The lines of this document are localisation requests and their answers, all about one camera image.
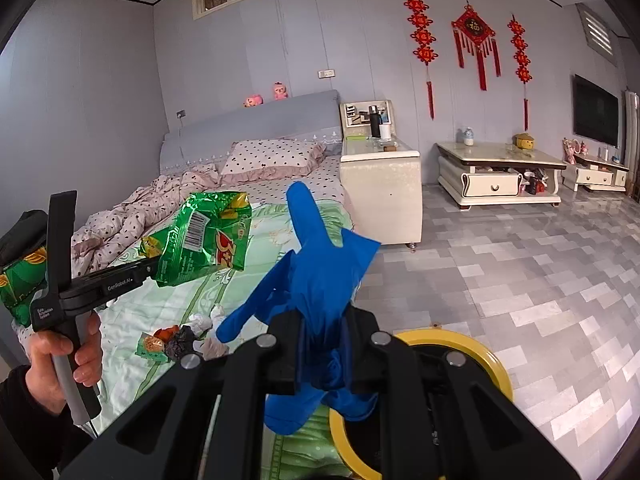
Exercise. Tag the orange wrapper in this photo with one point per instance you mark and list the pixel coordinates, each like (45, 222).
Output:
(165, 332)

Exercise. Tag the white bedside cabinet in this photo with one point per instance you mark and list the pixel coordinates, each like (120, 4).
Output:
(380, 195)

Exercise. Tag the blue rubber glove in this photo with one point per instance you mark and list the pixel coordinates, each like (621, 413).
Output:
(315, 280)

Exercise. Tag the black folded cloth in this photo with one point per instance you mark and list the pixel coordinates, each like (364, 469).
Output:
(25, 235)

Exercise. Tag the white plastic bottle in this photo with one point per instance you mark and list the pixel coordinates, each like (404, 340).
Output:
(467, 137)

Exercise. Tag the red diamond knot ornament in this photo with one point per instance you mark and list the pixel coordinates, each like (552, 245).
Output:
(472, 27)

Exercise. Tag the green snack bag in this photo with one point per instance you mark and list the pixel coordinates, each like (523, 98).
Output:
(200, 245)

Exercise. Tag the louvred wall vent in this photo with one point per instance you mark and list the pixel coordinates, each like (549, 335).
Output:
(597, 35)

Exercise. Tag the person's left hand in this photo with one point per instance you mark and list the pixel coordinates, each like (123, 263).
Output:
(45, 365)

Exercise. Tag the pink polka dot quilt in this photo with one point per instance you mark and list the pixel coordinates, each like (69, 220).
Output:
(125, 215)

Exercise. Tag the white television cabinet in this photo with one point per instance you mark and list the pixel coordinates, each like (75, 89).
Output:
(595, 176)

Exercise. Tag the knotted dark plastic bag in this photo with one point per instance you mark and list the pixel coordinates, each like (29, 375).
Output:
(180, 342)

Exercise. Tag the person's left forearm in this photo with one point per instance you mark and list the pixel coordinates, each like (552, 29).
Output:
(20, 425)

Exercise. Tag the white wall switch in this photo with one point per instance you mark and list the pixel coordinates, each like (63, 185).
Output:
(326, 73)

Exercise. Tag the white coffee table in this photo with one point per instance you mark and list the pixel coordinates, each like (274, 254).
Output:
(490, 185)

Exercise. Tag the pink plush toy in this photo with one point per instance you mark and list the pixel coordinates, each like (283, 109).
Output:
(280, 91)
(253, 101)

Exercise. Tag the white tissue roll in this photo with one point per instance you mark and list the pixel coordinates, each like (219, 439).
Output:
(385, 131)

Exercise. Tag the black flat television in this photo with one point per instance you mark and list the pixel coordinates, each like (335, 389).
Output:
(595, 112)

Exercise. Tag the green floral bed sheet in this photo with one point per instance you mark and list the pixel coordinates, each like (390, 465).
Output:
(150, 310)

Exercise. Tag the pink doll figure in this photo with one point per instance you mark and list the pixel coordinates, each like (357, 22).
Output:
(570, 147)

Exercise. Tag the black thermos bottle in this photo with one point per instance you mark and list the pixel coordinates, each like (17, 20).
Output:
(375, 122)

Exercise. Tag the yellow rimmed trash bin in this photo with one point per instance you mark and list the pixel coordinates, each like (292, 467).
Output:
(470, 345)

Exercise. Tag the grey upholstered bed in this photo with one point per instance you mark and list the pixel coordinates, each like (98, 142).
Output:
(260, 115)

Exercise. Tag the yellow toy figure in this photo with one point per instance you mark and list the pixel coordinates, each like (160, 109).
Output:
(524, 142)

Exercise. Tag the red box under table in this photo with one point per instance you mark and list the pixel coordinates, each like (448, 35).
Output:
(535, 185)

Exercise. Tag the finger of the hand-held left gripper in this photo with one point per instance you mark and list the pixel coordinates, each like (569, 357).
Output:
(145, 270)

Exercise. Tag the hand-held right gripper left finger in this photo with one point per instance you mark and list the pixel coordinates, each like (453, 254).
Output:
(285, 355)

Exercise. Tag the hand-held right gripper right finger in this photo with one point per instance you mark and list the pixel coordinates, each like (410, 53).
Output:
(365, 355)

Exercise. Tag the green folded quilt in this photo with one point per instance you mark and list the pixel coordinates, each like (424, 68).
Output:
(20, 280)

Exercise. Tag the pink polka dot pillow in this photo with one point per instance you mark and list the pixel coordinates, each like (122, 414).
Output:
(270, 157)

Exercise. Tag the green packet with orange snack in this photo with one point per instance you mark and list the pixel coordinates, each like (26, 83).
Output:
(150, 346)

